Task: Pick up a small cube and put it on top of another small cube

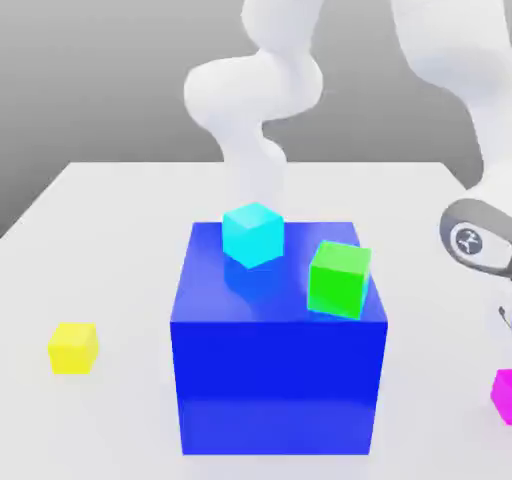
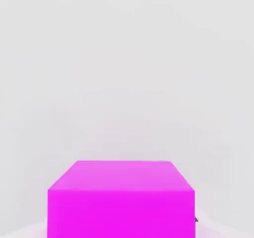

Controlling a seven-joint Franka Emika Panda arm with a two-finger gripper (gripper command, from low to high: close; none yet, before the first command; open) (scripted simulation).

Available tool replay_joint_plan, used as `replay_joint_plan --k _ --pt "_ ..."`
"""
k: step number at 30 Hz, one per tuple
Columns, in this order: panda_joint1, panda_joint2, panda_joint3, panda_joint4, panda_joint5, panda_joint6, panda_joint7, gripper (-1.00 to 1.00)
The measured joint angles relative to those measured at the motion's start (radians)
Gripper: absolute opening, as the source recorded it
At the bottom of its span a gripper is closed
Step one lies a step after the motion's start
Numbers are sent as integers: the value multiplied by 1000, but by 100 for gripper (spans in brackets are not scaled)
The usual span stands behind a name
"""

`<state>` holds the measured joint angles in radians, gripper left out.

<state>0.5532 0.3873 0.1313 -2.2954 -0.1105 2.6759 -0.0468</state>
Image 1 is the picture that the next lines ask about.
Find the small yellow cube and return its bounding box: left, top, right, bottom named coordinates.
left=47, top=321, right=100, bottom=376

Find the small magenta cube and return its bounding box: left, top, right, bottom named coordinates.
left=490, top=368, right=512, bottom=426

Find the small green cube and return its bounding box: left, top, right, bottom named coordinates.
left=306, top=240, right=373, bottom=322

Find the small cyan cube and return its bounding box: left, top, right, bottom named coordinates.
left=221, top=202, right=286, bottom=270

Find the large blue box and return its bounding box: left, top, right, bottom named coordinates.
left=169, top=221, right=389, bottom=457

